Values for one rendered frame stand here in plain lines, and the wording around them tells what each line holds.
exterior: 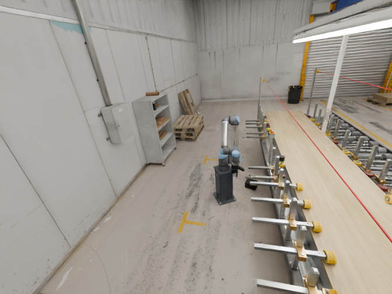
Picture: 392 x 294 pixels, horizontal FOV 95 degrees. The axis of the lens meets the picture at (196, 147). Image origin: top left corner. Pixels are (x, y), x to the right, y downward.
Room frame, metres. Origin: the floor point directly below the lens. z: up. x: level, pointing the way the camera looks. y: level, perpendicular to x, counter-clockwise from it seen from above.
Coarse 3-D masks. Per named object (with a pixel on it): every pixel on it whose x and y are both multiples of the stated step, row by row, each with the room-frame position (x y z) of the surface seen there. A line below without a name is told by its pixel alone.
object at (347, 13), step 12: (372, 0) 1.25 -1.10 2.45; (384, 0) 1.14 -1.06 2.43; (348, 12) 1.50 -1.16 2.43; (360, 12) 1.47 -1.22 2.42; (312, 24) 2.23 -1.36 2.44; (324, 24) 2.03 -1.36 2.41; (348, 36) 2.78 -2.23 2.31; (336, 72) 2.80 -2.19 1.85; (336, 84) 2.79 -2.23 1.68; (324, 120) 2.81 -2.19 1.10; (324, 132) 2.79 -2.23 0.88
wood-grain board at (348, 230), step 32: (288, 128) 3.08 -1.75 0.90; (288, 160) 2.02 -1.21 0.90; (320, 160) 1.94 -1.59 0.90; (320, 192) 1.38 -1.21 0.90; (352, 224) 0.99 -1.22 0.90; (384, 224) 0.96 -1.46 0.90; (352, 256) 0.74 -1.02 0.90; (384, 256) 0.72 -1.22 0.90; (352, 288) 0.56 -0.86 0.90; (384, 288) 0.54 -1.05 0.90
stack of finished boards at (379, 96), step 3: (375, 93) 6.91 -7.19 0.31; (378, 93) 6.87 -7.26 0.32; (381, 93) 6.81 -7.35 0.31; (384, 93) 6.77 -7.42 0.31; (387, 93) 6.73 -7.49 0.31; (390, 93) 6.69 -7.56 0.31; (375, 96) 6.81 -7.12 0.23; (378, 96) 6.66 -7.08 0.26; (381, 96) 6.49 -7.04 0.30; (384, 96) 6.39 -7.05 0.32; (387, 96) 6.36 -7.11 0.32; (390, 96) 6.32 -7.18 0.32; (378, 99) 6.63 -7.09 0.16; (381, 99) 6.44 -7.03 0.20; (384, 99) 6.31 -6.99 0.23; (387, 99) 6.20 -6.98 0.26; (390, 99) 6.18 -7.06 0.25; (387, 102) 6.19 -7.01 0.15; (390, 102) 6.17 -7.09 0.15
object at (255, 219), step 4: (256, 220) 1.08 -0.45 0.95; (260, 220) 1.07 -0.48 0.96; (264, 220) 1.07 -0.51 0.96; (268, 220) 1.06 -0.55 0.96; (272, 220) 1.06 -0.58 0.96; (276, 220) 1.05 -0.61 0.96; (280, 220) 1.05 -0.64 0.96; (284, 220) 1.04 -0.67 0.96; (288, 220) 1.04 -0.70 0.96; (276, 224) 1.04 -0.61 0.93; (280, 224) 1.03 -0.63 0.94; (284, 224) 1.02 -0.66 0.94; (288, 224) 1.02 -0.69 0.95; (296, 224) 1.00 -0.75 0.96; (300, 224) 1.00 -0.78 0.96; (304, 224) 0.99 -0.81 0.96; (308, 224) 0.99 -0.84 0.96; (312, 224) 0.98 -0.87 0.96; (312, 228) 0.97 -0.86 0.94
